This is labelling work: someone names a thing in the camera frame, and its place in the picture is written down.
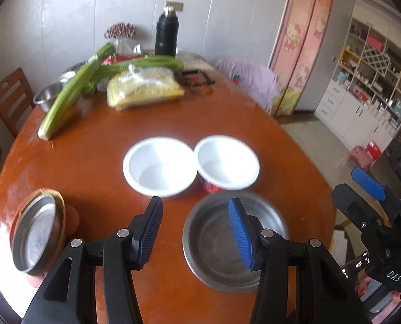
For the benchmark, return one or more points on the black square trivet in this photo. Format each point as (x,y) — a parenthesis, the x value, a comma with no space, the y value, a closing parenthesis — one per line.
(207,80)

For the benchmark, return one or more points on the bag of yellow noodles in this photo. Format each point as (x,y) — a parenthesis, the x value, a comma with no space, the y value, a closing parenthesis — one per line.
(143,89)

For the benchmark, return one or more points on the white papers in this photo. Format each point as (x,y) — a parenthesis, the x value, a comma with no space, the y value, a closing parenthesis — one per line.
(338,243)

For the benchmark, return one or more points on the white shelf cabinet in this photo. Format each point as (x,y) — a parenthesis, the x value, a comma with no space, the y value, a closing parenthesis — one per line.
(355,108)

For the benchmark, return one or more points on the white plastic bowl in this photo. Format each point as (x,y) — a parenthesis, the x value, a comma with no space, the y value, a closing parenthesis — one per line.
(160,168)

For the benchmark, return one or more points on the black thermos flask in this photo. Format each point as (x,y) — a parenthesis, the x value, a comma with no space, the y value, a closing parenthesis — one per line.
(166,37)

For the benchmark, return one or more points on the green celery stalks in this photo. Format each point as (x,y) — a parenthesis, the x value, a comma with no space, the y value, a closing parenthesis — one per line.
(153,62)

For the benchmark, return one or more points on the red plastic stool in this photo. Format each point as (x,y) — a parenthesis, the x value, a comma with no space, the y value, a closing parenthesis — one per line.
(374,148)

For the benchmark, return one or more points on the red package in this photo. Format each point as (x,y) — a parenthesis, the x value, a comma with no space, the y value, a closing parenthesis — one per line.
(110,60)

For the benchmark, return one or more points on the pink plastic stool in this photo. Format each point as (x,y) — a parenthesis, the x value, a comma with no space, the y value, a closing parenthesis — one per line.
(360,153)

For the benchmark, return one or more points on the brown wooden chair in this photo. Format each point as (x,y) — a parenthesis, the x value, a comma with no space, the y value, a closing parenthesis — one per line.
(8,98)

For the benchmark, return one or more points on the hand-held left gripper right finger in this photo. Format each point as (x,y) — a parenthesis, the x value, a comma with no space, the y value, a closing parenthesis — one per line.
(242,239)

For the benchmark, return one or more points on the shallow steel plate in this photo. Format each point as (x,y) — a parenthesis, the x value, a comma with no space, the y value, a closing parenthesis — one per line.
(35,236)

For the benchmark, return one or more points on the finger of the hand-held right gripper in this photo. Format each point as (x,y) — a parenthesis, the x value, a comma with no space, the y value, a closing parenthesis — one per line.
(348,202)
(369,184)

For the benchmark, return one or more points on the pink cartoon fabric wardrobe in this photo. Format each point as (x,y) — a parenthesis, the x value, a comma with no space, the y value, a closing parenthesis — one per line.
(298,40)

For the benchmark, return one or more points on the pink cloth on chair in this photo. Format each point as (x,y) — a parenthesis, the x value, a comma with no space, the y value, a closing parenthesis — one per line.
(251,77)

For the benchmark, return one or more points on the red paper noodle bowl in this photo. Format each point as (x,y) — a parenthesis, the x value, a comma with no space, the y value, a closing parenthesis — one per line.
(227,162)

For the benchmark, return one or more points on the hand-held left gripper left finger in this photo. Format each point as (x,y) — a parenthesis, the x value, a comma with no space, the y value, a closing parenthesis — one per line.
(149,236)

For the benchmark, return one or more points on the long celery bunch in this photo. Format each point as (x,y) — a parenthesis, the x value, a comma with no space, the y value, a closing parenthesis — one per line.
(69,98)

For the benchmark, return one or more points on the small steel bowl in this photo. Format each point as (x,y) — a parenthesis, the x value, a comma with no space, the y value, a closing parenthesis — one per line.
(48,96)

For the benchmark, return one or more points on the large steel bowl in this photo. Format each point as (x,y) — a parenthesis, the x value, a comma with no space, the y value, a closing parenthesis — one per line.
(214,243)

